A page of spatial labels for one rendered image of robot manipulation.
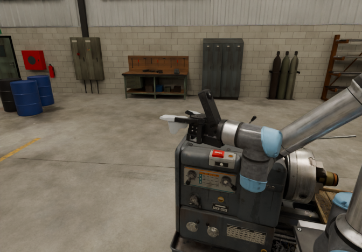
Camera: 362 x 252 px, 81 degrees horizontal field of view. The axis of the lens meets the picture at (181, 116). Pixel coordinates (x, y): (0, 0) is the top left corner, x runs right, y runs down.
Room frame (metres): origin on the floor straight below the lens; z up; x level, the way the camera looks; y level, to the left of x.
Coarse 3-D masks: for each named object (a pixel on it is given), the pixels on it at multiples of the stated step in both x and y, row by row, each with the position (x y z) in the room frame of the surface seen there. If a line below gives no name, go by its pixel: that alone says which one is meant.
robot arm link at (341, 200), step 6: (342, 192) 0.53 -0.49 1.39; (348, 192) 0.53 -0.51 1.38; (336, 198) 0.50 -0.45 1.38; (342, 198) 0.49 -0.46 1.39; (348, 198) 0.49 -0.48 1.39; (336, 204) 0.49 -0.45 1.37; (342, 204) 0.48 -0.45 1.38; (348, 204) 0.47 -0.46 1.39; (336, 210) 0.48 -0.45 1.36; (342, 210) 0.47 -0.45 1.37; (330, 216) 0.49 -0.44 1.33; (336, 216) 0.46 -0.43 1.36; (330, 222) 0.47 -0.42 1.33
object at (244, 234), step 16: (176, 208) 1.05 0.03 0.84; (192, 208) 1.03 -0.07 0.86; (176, 224) 1.05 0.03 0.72; (192, 224) 1.01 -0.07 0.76; (208, 224) 0.97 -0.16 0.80; (224, 224) 0.96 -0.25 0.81; (240, 224) 0.94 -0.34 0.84; (256, 224) 0.91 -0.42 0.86; (208, 240) 0.99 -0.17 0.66; (224, 240) 0.96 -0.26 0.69; (240, 240) 0.93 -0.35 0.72; (256, 240) 0.91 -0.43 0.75; (272, 240) 0.89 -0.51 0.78
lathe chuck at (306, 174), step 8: (296, 152) 1.05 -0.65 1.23; (304, 152) 1.05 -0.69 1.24; (312, 152) 1.05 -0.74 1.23; (304, 160) 1.00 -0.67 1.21; (304, 168) 0.97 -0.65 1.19; (312, 168) 0.96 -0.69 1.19; (304, 176) 0.94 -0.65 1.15; (312, 176) 0.94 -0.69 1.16; (296, 184) 0.94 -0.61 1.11; (304, 184) 0.93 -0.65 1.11; (312, 184) 0.92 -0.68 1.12; (296, 192) 0.93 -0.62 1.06; (304, 192) 0.92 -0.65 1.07; (312, 192) 0.91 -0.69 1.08; (296, 200) 0.96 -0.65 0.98; (304, 200) 0.94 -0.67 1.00
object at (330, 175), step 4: (328, 172) 1.03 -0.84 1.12; (328, 176) 1.01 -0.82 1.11; (332, 176) 1.00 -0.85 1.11; (336, 176) 1.01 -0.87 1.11; (316, 180) 1.04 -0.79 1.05; (320, 180) 1.01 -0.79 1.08; (324, 180) 1.01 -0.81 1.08; (328, 180) 1.00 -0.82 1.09; (332, 180) 0.99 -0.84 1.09; (336, 180) 0.99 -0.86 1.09; (324, 184) 1.00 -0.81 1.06; (328, 184) 0.99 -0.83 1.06; (332, 184) 1.00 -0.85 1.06; (336, 184) 0.99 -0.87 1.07
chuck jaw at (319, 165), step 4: (312, 160) 1.00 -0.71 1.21; (312, 164) 0.98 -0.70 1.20; (316, 164) 0.99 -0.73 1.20; (320, 164) 0.99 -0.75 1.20; (316, 168) 0.98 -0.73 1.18; (320, 168) 0.97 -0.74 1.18; (316, 172) 1.00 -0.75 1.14; (320, 172) 0.99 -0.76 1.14; (324, 172) 0.98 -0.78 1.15; (316, 176) 1.02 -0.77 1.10; (320, 176) 1.01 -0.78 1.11; (324, 176) 1.00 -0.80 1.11
